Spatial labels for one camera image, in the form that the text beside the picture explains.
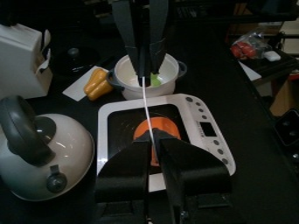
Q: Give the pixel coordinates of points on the small white case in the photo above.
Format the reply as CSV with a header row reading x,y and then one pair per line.
x,y
273,56

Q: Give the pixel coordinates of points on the white toy induction stove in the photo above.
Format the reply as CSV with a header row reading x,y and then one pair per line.
x,y
129,103

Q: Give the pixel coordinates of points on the yellow toy bell pepper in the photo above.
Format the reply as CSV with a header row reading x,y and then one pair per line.
x,y
98,84

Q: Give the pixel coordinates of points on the orange toy fruit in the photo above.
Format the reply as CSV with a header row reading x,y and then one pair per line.
x,y
169,125

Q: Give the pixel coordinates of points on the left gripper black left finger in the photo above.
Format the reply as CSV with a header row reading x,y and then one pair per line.
x,y
125,175

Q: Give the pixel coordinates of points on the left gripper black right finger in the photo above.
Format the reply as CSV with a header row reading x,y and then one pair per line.
x,y
194,175

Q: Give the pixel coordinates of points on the clear bag with red items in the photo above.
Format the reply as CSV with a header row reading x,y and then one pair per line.
x,y
245,48

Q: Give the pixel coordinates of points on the white paper sheet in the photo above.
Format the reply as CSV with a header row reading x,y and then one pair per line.
x,y
249,71

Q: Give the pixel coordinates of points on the white blade toy paring knife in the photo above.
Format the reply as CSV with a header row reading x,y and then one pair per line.
x,y
146,96

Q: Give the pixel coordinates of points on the white cutting board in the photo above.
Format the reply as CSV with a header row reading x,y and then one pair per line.
x,y
77,87

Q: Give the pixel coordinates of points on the black pot lid with knob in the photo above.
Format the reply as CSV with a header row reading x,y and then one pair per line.
x,y
78,62

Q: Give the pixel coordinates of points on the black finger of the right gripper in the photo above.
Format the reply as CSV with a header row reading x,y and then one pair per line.
x,y
126,29
160,29

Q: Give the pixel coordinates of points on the black device with buttons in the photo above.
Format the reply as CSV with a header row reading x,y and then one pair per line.
x,y
288,128

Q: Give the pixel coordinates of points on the green toy piece in pot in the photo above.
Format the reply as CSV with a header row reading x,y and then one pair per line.
x,y
156,81

